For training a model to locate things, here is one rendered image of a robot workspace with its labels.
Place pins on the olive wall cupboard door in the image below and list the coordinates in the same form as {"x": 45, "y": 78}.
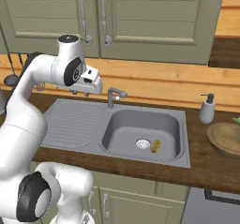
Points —
{"x": 40, "y": 12}
{"x": 156, "y": 18}

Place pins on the brown potato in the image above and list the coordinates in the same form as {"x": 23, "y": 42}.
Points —
{"x": 155, "y": 146}

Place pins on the grey soap dispenser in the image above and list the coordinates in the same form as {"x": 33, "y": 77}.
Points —
{"x": 206, "y": 110}

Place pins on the black hanging ladle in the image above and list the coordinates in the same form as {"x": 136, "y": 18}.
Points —
{"x": 11, "y": 80}

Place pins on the olive base cupboard door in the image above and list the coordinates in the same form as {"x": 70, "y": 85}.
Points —
{"x": 140, "y": 207}
{"x": 95, "y": 216}

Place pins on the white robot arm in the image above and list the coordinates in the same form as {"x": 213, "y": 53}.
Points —
{"x": 22, "y": 131}

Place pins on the wooden bowl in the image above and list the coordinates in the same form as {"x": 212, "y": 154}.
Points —
{"x": 225, "y": 138}

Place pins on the grey dishwasher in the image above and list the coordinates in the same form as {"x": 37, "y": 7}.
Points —
{"x": 203, "y": 210}

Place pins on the green vegetable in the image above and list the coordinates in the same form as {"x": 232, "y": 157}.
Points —
{"x": 237, "y": 120}

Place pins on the olive drawer front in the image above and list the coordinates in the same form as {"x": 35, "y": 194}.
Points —
{"x": 131, "y": 181}

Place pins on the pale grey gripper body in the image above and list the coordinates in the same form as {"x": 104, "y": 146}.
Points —
{"x": 92, "y": 84}

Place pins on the grey steel sink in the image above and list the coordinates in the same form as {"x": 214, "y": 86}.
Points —
{"x": 75, "y": 124}

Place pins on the grey sink tap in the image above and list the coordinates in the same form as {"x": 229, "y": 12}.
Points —
{"x": 111, "y": 98}

